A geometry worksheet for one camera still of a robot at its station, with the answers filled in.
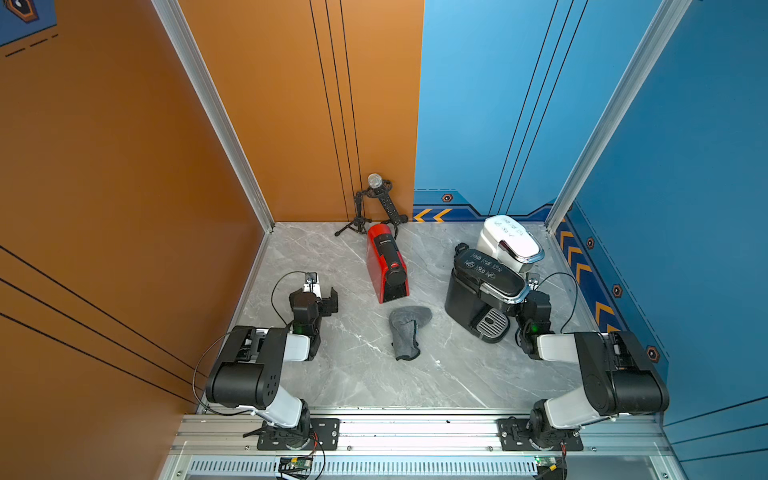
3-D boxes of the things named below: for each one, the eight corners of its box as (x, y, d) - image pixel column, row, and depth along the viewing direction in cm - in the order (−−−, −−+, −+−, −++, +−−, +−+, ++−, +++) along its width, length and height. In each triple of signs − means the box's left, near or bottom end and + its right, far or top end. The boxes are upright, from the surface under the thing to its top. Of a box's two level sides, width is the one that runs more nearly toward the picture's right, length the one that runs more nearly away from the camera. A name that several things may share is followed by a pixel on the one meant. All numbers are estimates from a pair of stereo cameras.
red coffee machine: (382, 310, 98) (380, 276, 83) (364, 266, 109) (359, 229, 94) (409, 300, 100) (411, 265, 85) (388, 259, 112) (387, 221, 96)
